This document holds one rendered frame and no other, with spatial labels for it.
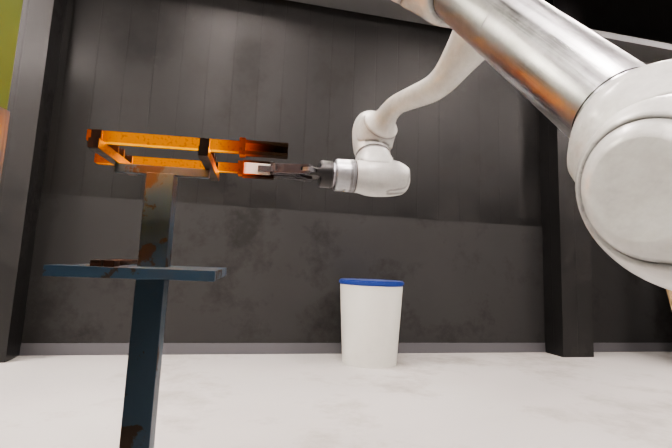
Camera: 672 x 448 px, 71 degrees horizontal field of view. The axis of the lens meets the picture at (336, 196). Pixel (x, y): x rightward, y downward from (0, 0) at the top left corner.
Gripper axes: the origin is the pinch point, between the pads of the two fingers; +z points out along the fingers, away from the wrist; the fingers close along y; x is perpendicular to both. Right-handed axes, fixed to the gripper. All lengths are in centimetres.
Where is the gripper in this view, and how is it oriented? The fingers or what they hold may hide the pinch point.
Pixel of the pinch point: (257, 169)
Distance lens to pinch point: 126.6
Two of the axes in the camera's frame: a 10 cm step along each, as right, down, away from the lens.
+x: 0.4, -9.9, 1.4
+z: -9.9, -0.6, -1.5
